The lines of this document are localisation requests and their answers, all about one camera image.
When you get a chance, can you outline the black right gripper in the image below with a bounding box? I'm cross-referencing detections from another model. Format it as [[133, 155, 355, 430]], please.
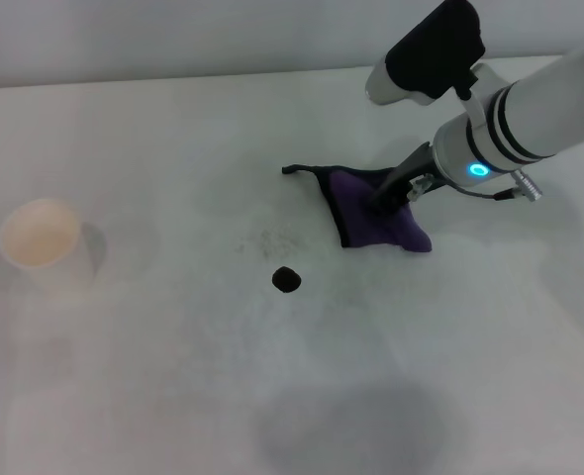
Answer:
[[368, 142, 438, 217]]

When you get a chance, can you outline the purple rag with black trim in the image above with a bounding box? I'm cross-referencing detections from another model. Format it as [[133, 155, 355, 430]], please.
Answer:
[[280, 162, 434, 256]]

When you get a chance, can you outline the white paper cup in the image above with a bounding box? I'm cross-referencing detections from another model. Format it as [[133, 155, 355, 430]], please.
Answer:
[[0, 197, 96, 299]]

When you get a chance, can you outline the small dark brown lump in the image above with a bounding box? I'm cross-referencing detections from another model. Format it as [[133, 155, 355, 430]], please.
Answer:
[[271, 265, 304, 295]]

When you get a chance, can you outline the silver metal connector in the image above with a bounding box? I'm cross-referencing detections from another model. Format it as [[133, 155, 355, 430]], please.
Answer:
[[511, 169, 543, 202]]

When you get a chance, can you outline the clear cable plug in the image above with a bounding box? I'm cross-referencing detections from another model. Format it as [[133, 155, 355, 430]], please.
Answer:
[[407, 174, 433, 203]]

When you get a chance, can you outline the thin grey cable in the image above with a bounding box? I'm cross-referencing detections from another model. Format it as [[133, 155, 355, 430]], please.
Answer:
[[439, 178, 517, 202]]

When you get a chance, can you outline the black and white wrist camera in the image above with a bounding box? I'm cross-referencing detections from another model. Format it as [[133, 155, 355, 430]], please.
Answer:
[[364, 0, 488, 108]]

